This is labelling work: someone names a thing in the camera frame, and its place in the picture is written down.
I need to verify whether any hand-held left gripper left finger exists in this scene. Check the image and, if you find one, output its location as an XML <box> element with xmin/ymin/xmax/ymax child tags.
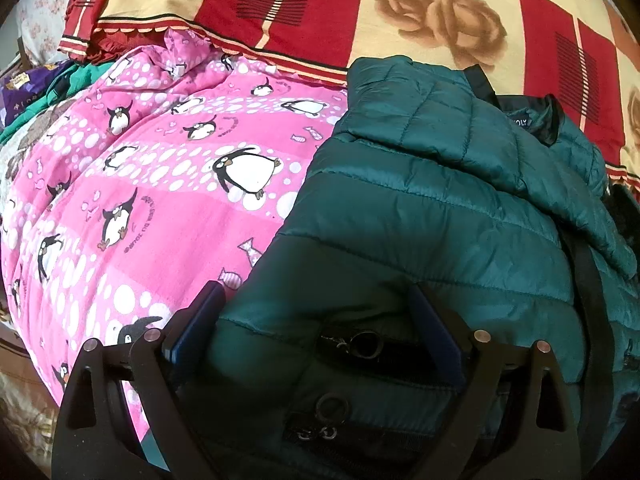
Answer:
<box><xmin>50</xmin><ymin>280</ymin><xmax>228</xmax><ymax>480</ymax></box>

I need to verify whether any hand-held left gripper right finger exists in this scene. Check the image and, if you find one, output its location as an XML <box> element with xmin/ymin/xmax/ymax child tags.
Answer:
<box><xmin>407</xmin><ymin>282</ymin><xmax>583</xmax><ymax>480</ymax></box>

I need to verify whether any dark green puffer jacket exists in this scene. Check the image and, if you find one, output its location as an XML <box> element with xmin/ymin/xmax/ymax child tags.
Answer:
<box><xmin>145</xmin><ymin>55</ymin><xmax>640</xmax><ymax>480</ymax></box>

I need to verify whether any pink penguin print blanket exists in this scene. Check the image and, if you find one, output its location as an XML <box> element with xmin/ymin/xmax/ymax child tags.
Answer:
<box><xmin>0</xmin><ymin>27</ymin><xmax>351</xmax><ymax>461</ymax></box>

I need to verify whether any beige patterned bedsheet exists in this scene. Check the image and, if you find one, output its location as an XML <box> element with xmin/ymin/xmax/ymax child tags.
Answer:
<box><xmin>0</xmin><ymin>372</ymin><xmax>62</xmax><ymax>463</ymax></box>

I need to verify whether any green cloth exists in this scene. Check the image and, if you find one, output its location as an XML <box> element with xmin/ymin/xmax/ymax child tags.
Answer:
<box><xmin>0</xmin><ymin>60</ymin><xmax>117</xmax><ymax>146</ymax></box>

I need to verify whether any purple cloth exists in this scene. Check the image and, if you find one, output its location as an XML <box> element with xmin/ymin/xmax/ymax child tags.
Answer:
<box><xmin>0</xmin><ymin>62</ymin><xmax>76</xmax><ymax>127</ymax></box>

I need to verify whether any red rose patchwork quilt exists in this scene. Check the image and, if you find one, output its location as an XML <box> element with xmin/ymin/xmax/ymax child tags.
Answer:
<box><xmin>57</xmin><ymin>0</ymin><xmax>640</xmax><ymax>183</ymax></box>

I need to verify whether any pale floral cloth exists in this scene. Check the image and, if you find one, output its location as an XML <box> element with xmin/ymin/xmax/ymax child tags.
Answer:
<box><xmin>15</xmin><ymin>0</ymin><xmax>85</xmax><ymax>68</ymax></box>

